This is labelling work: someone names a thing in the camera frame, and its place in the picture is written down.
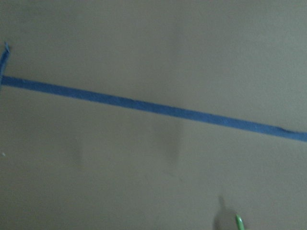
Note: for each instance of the green plate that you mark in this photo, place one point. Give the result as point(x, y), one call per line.
point(239, 223)

